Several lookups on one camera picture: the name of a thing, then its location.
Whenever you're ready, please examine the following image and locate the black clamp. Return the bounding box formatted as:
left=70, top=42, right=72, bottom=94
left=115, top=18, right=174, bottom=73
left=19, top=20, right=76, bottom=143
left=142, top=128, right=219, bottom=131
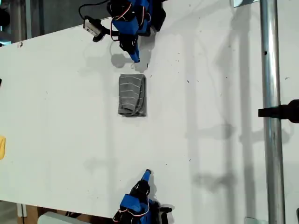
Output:
left=257, top=99, right=299, bottom=124

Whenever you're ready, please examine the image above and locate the wooden table leg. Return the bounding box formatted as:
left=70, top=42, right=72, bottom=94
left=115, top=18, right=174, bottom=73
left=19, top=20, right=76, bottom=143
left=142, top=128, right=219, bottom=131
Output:
left=16, top=203, right=39, bottom=224

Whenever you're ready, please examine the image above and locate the gripper black camera cable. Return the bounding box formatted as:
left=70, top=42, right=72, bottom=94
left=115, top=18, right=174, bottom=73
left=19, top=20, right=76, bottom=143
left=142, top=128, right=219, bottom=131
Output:
left=78, top=0, right=110, bottom=21

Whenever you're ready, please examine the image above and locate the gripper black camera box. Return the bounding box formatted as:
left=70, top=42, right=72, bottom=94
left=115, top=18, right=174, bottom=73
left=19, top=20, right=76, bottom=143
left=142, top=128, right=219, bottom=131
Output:
left=83, top=15, right=107, bottom=43
left=156, top=203, right=175, bottom=224

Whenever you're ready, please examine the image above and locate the white box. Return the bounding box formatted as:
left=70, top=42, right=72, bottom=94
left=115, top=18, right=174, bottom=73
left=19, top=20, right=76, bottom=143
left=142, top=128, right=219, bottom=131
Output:
left=37, top=211, right=94, bottom=224

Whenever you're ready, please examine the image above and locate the yellow object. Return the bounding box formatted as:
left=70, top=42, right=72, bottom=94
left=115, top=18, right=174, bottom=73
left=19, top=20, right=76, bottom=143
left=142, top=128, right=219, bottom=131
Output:
left=0, top=136, right=7, bottom=161

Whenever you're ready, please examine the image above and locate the dark round object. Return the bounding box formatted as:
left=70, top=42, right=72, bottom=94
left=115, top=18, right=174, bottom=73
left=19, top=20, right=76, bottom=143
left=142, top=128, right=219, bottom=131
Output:
left=0, top=7, right=11, bottom=28

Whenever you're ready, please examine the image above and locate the shiny metal bracket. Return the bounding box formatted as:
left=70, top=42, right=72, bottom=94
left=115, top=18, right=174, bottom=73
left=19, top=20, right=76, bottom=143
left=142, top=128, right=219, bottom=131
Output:
left=230, top=0, right=259, bottom=8

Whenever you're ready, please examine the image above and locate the steel post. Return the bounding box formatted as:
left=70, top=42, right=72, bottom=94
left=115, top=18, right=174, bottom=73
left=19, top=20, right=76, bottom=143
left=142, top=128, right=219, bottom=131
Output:
left=259, top=0, right=287, bottom=224

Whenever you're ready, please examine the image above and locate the grey striped towel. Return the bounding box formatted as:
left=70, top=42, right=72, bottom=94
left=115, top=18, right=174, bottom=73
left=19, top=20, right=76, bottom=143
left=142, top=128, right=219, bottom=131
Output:
left=118, top=73, right=148, bottom=118

